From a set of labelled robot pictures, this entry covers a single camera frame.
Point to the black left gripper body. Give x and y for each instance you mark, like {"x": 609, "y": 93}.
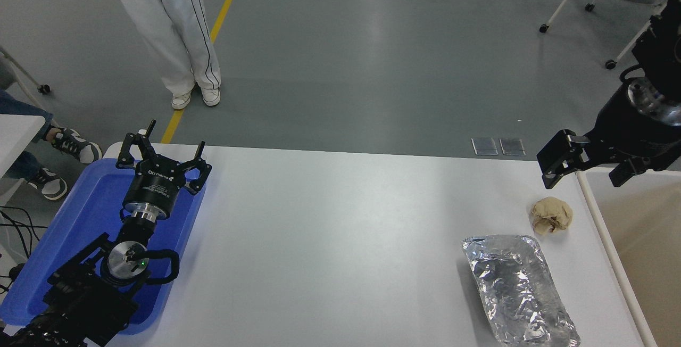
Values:
{"x": 151, "y": 187}

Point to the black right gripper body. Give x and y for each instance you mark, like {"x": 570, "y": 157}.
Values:
{"x": 628, "y": 134}

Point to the silver foil tray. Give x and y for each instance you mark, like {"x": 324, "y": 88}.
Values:
{"x": 516, "y": 288}

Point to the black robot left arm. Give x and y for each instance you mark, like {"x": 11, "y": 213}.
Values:
{"x": 80, "y": 304}

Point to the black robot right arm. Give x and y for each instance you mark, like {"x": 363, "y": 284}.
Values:
{"x": 659, "y": 54}

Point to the metal floor plate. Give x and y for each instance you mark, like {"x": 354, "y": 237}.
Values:
{"x": 484, "y": 146}
{"x": 512, "y": 146}

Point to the seated person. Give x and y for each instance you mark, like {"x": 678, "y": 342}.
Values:
{"x": 74, "y": 146}

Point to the crumpled tan paper ball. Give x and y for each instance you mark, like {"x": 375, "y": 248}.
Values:
{"x": 552, "y": 215}

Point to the blue plastic tray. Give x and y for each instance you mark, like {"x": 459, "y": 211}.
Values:
{"x": 90, "y": 214}

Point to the large pale bin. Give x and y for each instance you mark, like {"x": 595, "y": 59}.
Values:
{"x": 649, "y": 262}

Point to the small white side table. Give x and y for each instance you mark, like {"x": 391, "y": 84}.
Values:
{"x": 16, "y": 134}

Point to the standing person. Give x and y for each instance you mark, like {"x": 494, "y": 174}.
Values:
{"x": 159, "y": 17}

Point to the grey wheeled frame leg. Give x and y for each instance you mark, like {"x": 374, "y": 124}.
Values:
{"x": 43, "y": 89}

